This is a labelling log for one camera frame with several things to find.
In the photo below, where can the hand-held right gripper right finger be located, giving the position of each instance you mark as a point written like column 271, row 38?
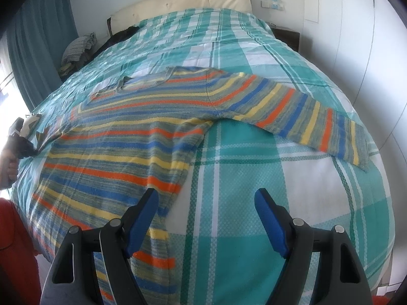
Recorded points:
column 270, row 225

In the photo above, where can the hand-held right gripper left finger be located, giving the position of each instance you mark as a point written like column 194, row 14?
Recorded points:
column 143, row 222

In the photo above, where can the striped knit sweater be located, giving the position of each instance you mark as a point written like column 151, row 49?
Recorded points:
column 111, row 152

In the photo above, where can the pile of folded clothes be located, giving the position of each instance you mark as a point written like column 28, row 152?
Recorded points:
column 78, row 49

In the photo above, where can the person's left hand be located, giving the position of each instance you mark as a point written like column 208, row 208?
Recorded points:
column 10, row 171

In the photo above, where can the teal plaid blanket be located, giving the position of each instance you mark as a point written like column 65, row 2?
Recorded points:
column 238, row 197

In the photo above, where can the bright window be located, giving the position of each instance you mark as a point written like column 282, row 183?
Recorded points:
column 8, row 92

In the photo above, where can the teal curtain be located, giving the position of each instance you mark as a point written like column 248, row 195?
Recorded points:
column 41, row 38

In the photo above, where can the dark cloth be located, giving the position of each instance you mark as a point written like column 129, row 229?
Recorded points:
column 119, row 36

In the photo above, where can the dark wooden nightstand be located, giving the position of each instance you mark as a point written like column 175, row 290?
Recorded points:
column 287, row 36

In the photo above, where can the cream headboard pillow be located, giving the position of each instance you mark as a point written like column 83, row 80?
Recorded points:
column 178, row 4

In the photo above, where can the wall switch panel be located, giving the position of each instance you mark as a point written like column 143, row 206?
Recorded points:
column 272, row 3

